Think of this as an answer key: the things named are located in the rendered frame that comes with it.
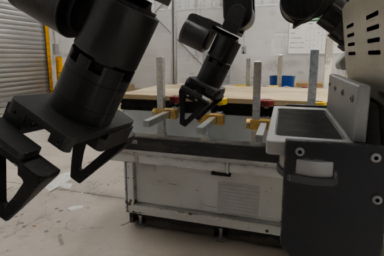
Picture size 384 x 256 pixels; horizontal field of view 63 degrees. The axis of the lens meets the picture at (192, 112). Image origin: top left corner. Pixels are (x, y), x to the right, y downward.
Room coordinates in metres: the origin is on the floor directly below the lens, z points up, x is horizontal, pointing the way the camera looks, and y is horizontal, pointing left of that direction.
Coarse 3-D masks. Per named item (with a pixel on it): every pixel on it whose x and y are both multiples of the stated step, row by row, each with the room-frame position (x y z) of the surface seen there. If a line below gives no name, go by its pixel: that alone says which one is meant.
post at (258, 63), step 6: (258, 60) 1.50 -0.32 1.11; (258, 66) 1.50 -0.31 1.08; (258, 72) 1.50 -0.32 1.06; (258, 78) 1.50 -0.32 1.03; (258, 84) 1.49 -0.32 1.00; (258, 90) 1.49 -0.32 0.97; (258, 96) 1.49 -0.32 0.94; (258, 102) 1.49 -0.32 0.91; (258, 108) 1.49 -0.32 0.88; (252, 114) 1.50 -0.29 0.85; (258, 114) 1.49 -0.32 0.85; (252, 132) 1.50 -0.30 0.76; (252, 138) 1.50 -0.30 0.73
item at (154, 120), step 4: (176, 108) 1.72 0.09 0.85; (164, 112) 1.59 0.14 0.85; (168, 112) 1.60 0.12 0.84; (156, 116) 1.48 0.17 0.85; (160, 116) 1.50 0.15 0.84; (164, 116) 1.55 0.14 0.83; (168, 116) 1.60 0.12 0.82; (144, 120) 1.39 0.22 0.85; (148, 120) 1.39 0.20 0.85; (152, 120) 1.41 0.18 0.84; (156, 120) 1.45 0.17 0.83; (160, 120) 1.50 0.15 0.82; (144, 124) 1.38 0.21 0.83; (148, 124) 1.37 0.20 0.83; (152, 124) 1.41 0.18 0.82
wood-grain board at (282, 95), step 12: (168, 84) 2.61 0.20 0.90; (132, 96) 1.90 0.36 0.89; (144, 96) 1.88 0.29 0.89; (156, 96) 1.85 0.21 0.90; (168, 96) 1.83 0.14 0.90; (228, 96) 1.82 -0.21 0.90; (240, 96) 1.82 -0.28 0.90; (252, 96) 1.82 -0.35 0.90; (264, 96) 1.82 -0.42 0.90; (276, 96) 1.82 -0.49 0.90; (288, 96) 1.82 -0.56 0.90; (300, 96) 1.82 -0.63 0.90; (324, 96) 1.82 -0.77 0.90
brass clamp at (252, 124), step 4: (248, 120) 1.51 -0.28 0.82; (252, 120) 1.49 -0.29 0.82; (256, 120) 1.49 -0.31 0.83; (260, 120) 1.48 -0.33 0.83; (264, 120) 1.48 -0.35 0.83; (268, 120) 1.48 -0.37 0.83; (248, 124) 1.49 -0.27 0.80; (252, 124) 1.49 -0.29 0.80; (256, 124) 1.49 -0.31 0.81; (268, 124) 1.47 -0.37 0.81; (248, 128) 1.51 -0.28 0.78; (252, 128) 1.49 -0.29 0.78; (256, 128) 1.49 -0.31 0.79; (268, 128) 1.47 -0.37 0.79
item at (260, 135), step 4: (264, 116) 1.64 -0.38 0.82; (268, 116) 1.64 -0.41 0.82; (260, 124) 1.44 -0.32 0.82; (264, 124) 1.44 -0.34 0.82; (260, 128) 1.35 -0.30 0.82; (264, 128) 1.35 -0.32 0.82; (260, 132) 1.28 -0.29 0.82; (264, 132) 1.30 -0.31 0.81; (256, 136) 1.24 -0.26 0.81; (260, 136) 1.23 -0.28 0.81; (264, 136) 1.31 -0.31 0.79; (256, 140) 1.24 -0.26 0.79; (260, 140) 1.23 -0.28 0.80
